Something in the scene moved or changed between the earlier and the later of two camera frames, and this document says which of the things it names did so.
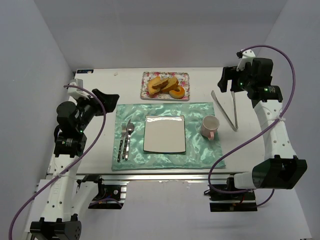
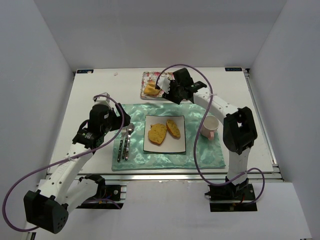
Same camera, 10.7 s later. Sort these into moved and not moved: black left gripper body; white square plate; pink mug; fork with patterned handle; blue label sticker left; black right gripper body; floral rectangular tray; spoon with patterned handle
Moved: black left gripper body; black right gripper body
Not moved: floral rectangular tray; blue label sticker left; pink mug; fork with patterned handle; spoon with patterned handle; white square plate
